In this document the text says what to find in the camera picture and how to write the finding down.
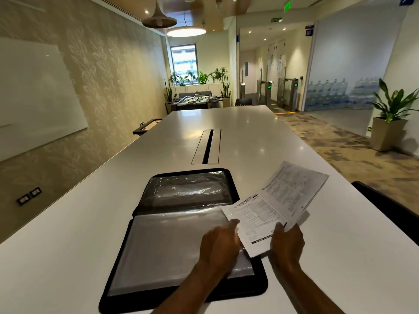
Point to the person's left hand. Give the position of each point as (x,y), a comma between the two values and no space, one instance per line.
(219,248)

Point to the person's right hand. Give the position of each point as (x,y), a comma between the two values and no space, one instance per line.
(288,248)

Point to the brown zippered folder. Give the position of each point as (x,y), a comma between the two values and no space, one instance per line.
(163,245)

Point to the printed white paper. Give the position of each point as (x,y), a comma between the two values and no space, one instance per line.
(288,189)

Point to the person's right forearm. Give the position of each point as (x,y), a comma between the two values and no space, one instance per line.
(307,294)

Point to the person's left forearm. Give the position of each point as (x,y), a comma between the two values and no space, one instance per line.
(186,294)

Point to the black office chair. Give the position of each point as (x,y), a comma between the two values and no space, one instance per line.
(389,209)

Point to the black framed wooden game board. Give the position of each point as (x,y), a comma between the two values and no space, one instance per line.
(145,126)

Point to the black foosball table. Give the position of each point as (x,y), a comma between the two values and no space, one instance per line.
(196,102)

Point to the black low chair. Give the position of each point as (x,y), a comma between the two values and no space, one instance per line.
(244,102)

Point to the large leafy plant beige planter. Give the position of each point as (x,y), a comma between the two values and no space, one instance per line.
(388,134)

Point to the grey turnstile gate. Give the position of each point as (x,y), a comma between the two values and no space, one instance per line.
(264,93)
(289,94)

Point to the stack of blue water jugs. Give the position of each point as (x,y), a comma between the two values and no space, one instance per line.
(330,94)

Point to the low white cabinet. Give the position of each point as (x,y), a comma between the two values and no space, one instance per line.
(196,88)

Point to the small green potted plant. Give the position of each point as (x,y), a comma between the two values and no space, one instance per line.
(183,80)
(203,78)
(173,78)
(191,76)

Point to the bushy palm potted plant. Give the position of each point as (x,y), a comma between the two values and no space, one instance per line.
(218,74)

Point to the window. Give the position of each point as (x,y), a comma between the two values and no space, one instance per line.
(184,58)

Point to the round white ceiling lamp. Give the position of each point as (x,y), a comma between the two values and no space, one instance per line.
(186,31)

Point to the dark hanging exit sign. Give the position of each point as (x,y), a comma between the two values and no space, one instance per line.
(277,19)

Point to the brown cone pendant lamp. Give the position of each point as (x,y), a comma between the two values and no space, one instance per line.
(159,20)

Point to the bright green exit sign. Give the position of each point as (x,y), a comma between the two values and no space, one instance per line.
(287,6)

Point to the blue hanging sign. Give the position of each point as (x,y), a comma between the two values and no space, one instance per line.
(407,0)

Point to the small blue wall sign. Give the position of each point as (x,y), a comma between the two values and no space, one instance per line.
(309,30)

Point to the white glass wall whiteboard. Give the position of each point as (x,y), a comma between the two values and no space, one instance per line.
(36,101)

